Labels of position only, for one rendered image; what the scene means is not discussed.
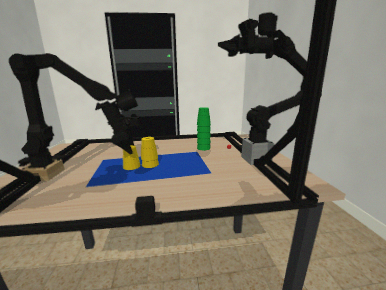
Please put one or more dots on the green cup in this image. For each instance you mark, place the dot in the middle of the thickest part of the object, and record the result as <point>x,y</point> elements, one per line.
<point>203,147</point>
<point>203,129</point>
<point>203,135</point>
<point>203,117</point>
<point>203,141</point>

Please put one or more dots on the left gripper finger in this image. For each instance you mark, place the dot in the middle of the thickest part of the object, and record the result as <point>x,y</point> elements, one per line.
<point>131,139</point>
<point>125,145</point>

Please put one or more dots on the yellow cup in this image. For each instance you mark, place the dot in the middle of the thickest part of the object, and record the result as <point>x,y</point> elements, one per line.
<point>131,162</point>
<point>150,164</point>
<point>148,149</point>

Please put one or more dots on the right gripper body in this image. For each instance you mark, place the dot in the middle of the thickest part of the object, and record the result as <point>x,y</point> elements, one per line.
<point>253,41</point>

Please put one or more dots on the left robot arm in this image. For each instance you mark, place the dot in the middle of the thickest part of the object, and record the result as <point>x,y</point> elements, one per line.
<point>26,69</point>

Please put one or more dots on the blue mat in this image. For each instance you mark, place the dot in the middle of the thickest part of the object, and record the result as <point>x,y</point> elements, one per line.
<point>111,171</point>

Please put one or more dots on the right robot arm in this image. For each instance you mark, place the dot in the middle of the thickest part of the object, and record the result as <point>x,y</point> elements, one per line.
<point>283,48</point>

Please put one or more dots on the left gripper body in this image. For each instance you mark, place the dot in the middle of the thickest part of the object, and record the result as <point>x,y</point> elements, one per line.
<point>117,126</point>

